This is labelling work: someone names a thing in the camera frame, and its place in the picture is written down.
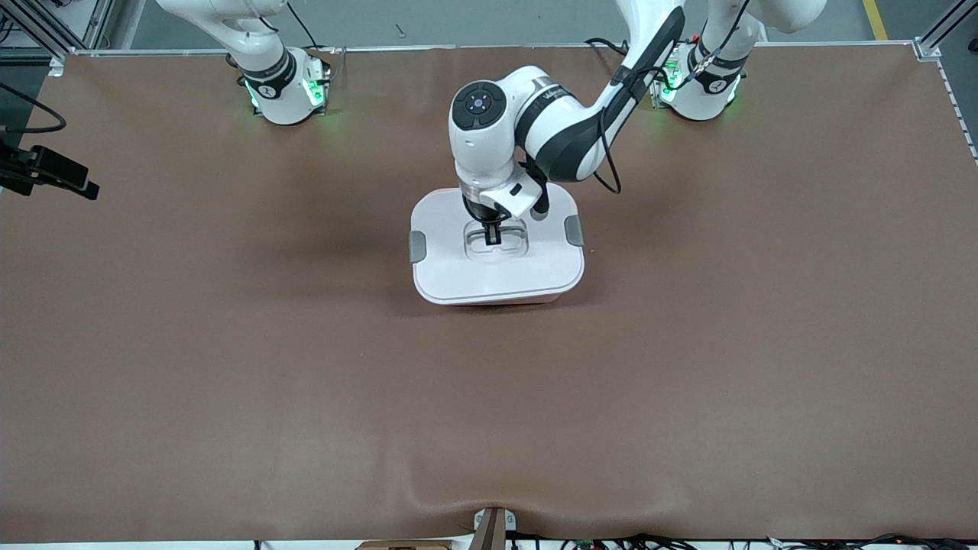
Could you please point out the pink plastic storage box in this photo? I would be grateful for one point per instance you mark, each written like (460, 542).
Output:
(504, 303)

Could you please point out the white box lid grey clips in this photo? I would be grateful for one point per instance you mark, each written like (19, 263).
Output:
(458, 275)

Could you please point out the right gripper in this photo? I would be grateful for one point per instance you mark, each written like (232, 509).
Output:
(47, 168)

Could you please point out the aluminium frame profile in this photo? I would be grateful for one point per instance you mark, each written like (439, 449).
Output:
(38, 27)
(947, 23)

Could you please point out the brown table mat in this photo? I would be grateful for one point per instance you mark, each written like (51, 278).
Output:
(489, 420)

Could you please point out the silver table edge rail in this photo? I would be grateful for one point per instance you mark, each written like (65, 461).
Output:
(458, 47)

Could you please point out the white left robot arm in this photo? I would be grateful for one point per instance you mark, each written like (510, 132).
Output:
(489, 153)

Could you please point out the metal and wood table clamp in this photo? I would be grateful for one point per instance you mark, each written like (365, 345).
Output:
(489, 531)

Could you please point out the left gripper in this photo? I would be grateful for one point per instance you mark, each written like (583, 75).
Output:
(479, 211)

